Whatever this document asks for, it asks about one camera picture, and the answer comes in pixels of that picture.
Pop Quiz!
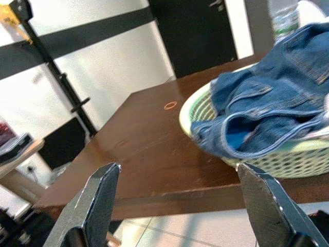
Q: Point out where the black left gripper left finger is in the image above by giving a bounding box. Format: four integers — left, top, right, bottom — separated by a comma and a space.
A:
42, 162, 122, 247

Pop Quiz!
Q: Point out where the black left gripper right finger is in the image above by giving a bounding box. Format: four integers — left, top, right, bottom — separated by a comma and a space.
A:
236, 163, 329, 247

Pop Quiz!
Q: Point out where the blue denim jacket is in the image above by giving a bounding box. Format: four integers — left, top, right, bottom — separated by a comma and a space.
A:
191, 22, 329, 159

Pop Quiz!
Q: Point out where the green plastic laundry basket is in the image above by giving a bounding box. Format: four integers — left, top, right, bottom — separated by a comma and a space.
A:
179, 61, 329, 180

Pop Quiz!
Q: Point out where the black box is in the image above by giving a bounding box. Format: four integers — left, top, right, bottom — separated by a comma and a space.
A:
38, 117, 89, 171

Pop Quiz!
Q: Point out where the light wooden side table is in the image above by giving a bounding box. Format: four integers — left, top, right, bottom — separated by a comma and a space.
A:
0, 138, 47, 204

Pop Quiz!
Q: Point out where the brown wooden table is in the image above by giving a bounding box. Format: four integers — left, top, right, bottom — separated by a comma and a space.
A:
32, 55, 329, 222

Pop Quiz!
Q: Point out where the black metal stand pole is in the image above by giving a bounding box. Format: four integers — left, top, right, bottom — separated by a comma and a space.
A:
0, 0, 99, 136

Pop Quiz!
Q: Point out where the clear plastic water bottle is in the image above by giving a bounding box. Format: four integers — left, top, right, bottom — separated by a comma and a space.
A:
271, 5, 301, 39

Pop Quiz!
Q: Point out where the black door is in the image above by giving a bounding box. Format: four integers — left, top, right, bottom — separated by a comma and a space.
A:
149, 0, 239, 78

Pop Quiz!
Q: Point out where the silver door handle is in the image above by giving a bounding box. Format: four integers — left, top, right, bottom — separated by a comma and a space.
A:
208, 0, 225, 11

